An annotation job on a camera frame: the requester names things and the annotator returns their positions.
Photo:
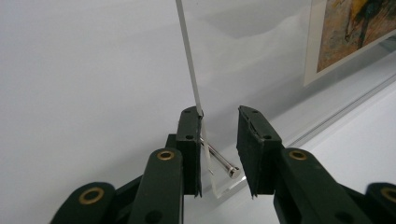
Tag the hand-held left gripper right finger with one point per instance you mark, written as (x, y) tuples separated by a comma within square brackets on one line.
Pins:
[(257, 155)]

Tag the painted picture print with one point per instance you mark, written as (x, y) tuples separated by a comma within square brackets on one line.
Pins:
[(342, 34)]

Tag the long metal standoff pin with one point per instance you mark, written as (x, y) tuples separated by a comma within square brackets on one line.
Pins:
[(221, 160)]

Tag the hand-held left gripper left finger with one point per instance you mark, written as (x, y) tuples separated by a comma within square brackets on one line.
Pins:
[(190, 155)]

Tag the clear acrylic photo frame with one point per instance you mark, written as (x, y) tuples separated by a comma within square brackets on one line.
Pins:
[(190, 56)]

